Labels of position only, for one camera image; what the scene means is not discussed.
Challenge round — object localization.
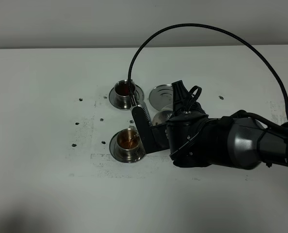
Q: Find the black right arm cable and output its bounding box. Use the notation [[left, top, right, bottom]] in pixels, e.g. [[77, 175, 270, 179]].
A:
[[127, 23, 288, 129]]

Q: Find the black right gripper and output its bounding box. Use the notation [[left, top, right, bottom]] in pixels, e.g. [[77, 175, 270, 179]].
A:
[[169, 81, 208, 123]]

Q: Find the far stainless steel saucer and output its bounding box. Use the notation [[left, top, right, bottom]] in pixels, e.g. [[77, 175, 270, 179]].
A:
[[109, 85, 144, 110]]

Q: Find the far stainless steel teacup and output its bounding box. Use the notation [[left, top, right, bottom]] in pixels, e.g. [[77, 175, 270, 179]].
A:
[[114, 80, 129, 101]]

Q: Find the near stainless steel teacup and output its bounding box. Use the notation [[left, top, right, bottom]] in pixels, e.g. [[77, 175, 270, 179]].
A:
[[116, 128, 140, 150]]

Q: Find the near stainless steel saucer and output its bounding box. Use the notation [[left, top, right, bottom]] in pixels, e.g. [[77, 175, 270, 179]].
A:
[[109, 132, 146, 163]]

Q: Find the stainless steel teacup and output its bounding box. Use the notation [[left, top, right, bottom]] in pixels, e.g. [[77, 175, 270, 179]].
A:
[[114, 80, 129, 101], [116, 128, 140, 150]]

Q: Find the stainless steel teapot saucer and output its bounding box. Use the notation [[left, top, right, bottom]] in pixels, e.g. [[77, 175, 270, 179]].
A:
[[148, 84, 173, 111]]

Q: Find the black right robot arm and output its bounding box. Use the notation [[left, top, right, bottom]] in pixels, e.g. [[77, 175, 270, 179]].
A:
[[166, 81, 288, 170]]

